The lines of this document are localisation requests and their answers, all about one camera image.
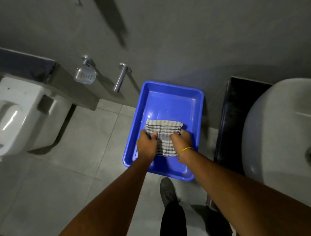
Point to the striped grey white cloth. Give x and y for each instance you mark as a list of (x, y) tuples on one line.
[(164, 136)]

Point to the chrome toilet paper holder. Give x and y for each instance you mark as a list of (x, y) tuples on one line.
[(120, 77)]

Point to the blue plastic tub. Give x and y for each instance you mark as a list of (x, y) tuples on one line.
[(170, 109)]

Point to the person's right forearm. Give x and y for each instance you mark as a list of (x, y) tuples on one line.
[(245, 197)]

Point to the person's right fingers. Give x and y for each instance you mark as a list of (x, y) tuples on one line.
[(176, 135)]

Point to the person's right hand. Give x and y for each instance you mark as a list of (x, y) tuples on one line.
[(181, 142)]

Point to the person's left thumb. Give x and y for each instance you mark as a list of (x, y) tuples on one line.
[(155, 135)]

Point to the yellow thread wristband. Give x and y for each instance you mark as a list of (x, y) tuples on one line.
[(186, 149)]

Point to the person's left hand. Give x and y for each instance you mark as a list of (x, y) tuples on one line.
[(147, 145)]

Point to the black trouser leg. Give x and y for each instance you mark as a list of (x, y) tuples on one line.
[(173, 220)]

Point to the white wash basin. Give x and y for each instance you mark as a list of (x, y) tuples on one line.
[(279, 138)]

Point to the white toilet bowl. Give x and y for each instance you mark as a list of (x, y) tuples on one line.
[(21, 114)]

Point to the person's left forearm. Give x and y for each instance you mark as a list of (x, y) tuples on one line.
[(107, 201)]

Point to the grey shoe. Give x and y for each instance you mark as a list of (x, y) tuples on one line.
[(168, 190)]

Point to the black stone counter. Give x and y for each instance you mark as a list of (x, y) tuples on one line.
[(233, 121)]

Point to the clear wall soap dish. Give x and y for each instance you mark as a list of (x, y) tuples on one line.
[(84, 75)]

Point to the grey ledge behind toilet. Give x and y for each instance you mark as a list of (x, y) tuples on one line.
[(46, 77)]

